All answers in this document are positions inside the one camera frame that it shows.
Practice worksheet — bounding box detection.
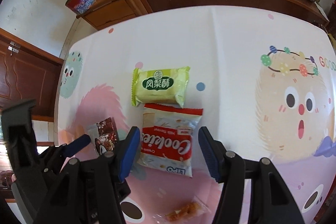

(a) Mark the red white cookies packet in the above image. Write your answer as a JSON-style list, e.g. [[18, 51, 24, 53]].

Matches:
[[137, 103, 203, 178]]

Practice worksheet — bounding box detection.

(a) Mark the orange snack clear wrapper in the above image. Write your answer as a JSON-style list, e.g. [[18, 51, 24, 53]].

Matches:
[[164, 196, 210, 223]]

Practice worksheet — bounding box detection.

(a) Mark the brown wooden door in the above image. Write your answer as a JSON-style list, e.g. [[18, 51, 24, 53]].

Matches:
[[1, 29, 64, 122]]

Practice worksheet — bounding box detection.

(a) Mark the green pineapple cake packet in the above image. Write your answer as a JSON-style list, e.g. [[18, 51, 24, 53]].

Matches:
[[131, 67, 190, 107]]

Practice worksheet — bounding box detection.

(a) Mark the cartoon printed tablecloth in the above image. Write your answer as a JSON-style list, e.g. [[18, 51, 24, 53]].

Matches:
[[58, 6, 335, 223]]

